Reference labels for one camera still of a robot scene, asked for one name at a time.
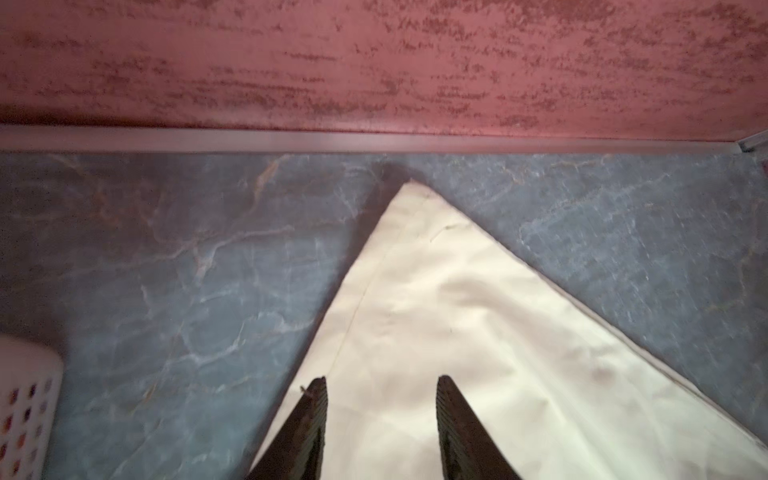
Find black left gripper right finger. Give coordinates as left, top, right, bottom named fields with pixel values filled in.
left=436, top=375, right=521, bottom=480

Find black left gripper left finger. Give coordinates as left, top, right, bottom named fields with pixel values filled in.
left=246, top=377, right=328, bottom=480

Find beige drawstring shorts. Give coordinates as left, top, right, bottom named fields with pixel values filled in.
left=265, top=182, right=767, bottom=479

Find white plastic laundry basket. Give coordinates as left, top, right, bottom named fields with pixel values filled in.
left=0, top=334, right=64, bottom=480

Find aluminium right corner post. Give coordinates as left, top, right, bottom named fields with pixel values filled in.
left=737, top=130, right=768, bottom=153

